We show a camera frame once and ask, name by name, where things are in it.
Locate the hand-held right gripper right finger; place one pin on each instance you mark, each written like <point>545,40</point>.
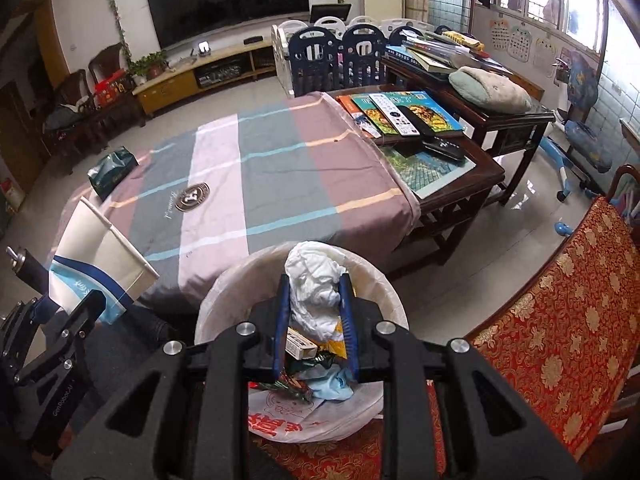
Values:
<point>349,330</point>

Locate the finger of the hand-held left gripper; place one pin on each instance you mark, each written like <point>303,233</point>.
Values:
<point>17,330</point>
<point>82,310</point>

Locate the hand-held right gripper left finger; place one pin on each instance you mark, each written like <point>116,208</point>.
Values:
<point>281,330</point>

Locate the white tissue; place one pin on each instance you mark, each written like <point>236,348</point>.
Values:
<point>315,290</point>

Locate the white and blue paper cup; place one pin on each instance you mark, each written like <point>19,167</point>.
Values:
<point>95,255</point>

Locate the light blue face mask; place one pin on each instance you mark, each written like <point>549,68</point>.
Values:
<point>330,385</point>

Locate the white lined trash bin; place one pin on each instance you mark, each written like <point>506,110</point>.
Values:
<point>235,285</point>

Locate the black thermos bottle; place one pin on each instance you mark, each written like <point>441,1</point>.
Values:
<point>25,267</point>

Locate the red and white sack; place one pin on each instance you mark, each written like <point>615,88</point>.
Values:
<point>11,195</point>

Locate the dark green tissue pack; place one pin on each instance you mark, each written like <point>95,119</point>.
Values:
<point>112,172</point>

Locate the dark wooden coffee table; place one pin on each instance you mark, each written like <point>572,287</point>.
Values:
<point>450,215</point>

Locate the striped pink grey tablecloth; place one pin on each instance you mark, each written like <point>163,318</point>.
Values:
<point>280,175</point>

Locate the green mosaic picture mat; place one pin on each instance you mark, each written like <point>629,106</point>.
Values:
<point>435,175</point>

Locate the dark bag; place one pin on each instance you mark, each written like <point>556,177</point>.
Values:
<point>62,117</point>

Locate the black remote control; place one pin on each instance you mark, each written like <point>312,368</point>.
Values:
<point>442,149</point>

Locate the white remote control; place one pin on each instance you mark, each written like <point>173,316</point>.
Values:
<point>387,112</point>

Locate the red gift box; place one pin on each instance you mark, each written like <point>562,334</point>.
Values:
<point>112,87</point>

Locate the orange picture book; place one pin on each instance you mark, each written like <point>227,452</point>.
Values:
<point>347,105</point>

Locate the carved dark wooden chair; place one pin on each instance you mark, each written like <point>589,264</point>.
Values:
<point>107,57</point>
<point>70,85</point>

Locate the green picture book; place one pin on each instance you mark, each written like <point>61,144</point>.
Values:
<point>362,105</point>

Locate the large colourful picture book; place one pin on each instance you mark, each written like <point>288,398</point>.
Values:
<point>440,115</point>

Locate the yellow wooden television cabinet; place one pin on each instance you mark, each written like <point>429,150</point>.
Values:
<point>165,90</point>

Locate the small blue floor toy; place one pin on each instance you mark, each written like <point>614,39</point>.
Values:
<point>564,228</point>

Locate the potted green plant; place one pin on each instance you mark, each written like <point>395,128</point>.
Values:
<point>149,66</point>

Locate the dark wooden side table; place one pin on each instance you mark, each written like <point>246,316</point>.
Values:
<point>515,125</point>

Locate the navy blue playpen fence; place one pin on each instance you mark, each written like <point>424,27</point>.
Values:
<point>360,60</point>

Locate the grey green cushion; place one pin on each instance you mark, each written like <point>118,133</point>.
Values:
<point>490,90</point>

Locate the white playpen fence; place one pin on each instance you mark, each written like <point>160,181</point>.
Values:
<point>280,45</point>

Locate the black set-top box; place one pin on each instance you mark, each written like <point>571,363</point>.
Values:
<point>253,39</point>

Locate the stack of books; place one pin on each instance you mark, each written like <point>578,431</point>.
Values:
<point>440,52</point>

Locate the black monitor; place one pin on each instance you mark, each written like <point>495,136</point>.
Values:
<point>330,14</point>

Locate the blue children's chair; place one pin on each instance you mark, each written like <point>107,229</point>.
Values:
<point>582,110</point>

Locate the large black television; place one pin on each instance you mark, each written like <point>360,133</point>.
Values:
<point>225,0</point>

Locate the window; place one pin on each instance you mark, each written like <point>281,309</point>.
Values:
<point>575,0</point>

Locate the children's wall chart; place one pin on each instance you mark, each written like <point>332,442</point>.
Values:
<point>543,54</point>
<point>498,35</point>
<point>519,44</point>

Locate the colourful pink wall poster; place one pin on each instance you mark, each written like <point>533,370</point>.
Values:
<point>564,64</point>

